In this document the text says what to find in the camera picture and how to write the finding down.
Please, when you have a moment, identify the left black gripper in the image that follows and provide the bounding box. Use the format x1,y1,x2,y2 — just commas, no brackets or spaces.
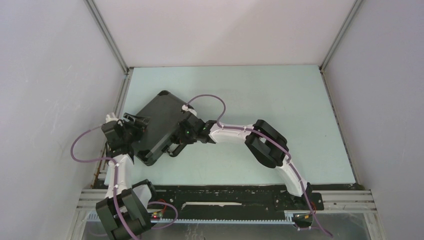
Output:
119,114,152,144

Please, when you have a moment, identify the black poker set case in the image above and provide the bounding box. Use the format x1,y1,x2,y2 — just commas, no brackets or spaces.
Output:
132,90,198,166

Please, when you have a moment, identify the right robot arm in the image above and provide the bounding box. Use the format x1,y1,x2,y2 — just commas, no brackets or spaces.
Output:
168,117,311,209

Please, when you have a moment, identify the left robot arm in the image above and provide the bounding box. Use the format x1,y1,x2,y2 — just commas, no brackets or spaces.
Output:
95,112,158,240

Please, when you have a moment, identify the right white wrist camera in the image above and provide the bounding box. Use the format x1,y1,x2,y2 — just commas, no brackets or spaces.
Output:
181,104,197,117

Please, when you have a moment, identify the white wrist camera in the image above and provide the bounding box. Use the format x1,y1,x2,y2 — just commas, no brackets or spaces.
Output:
181,104,197,117
104,112,123,126

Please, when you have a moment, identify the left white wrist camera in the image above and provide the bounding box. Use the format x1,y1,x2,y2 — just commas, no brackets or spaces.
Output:
104,112,123,126

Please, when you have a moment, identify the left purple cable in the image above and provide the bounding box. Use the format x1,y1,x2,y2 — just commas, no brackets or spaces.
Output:
70,125,179,240

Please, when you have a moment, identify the purple cable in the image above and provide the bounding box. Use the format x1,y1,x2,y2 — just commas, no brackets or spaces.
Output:
70,125,179,240
185,94,334,238

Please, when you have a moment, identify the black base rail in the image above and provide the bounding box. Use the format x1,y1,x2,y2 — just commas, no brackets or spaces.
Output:
152,185,324,222

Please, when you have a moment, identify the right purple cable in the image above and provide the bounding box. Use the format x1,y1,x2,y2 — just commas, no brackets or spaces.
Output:
185,94,334,238

